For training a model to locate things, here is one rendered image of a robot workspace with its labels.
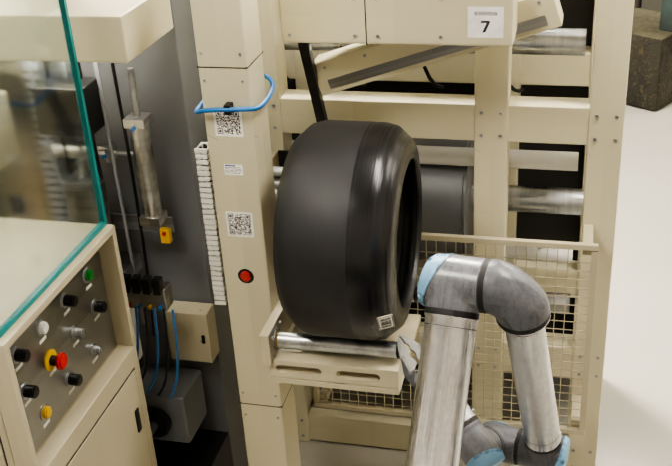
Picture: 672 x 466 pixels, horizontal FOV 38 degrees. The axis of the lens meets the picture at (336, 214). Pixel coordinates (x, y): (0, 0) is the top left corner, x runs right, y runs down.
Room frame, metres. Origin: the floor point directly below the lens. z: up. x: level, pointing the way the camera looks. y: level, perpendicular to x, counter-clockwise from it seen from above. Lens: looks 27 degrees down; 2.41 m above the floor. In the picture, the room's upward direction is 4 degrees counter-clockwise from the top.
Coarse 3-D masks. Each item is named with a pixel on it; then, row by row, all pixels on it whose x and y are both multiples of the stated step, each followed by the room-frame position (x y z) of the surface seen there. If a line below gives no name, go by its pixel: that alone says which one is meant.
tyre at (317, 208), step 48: (336, 144) 2.24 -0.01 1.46; (384, 144) 2.23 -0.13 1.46; (288, 192) 2.15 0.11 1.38; (336, 192) 2.12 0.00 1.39; (384, 192) 2.11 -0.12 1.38; (288, 240) 2.08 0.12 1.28; (336, 240) 2.05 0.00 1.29; (384, 240) 2.05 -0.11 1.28; (288, 288) 2.07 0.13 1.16; (336, 288) 2.03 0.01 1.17; (384, 288) 2.03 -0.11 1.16; (336, 336) 2.12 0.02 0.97; (384, 336) 2.11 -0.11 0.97
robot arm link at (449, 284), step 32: (448, 256) 1.80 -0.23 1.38; (448, 288) 1.73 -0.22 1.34; (480, 288) 1.71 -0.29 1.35; (448, 320) 1.70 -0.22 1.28; (448, 352) 1.66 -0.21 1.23; (416, 384) 1.67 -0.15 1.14; (448, 384) 1.63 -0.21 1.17; (416, 416) 1.62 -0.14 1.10; (448, 416) 1.59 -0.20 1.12; (416, 448) 1.57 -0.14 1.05; (448, 448) 1.56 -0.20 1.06
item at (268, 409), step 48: (192, 0) 2.32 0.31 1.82; (240, 0) 2.30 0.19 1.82; (240, 48) 2.29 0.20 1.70; (240, 96) 2.30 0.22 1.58; (240, 144) 2.30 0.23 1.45; (240, 192) 2.30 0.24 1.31; (240, 240) 2.31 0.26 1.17; (240, 288) 2.31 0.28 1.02; (240, 336) 2.32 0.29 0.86; (240, 384) 2.32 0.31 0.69; (288, 384) 2.37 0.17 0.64; (288, 432) 2.32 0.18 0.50
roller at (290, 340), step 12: (276, 336) 2.22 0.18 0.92; (288, 336) 2.21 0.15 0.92; (300, 336) 2.20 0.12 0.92; (312, 336) 2.20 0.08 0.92; (288, 348) 2.21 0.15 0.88; (300, 348) 2.19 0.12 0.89; (312, 348) 2.18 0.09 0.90; (324, 348) 2.17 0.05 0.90; (336, 348) 2.16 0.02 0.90; (348, 348) 2.16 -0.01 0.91; (360, 348) 2.15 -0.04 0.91; (372, 348) 2.14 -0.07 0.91; (384, 348) 2.13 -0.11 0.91; (396, 348) 2.13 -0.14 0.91
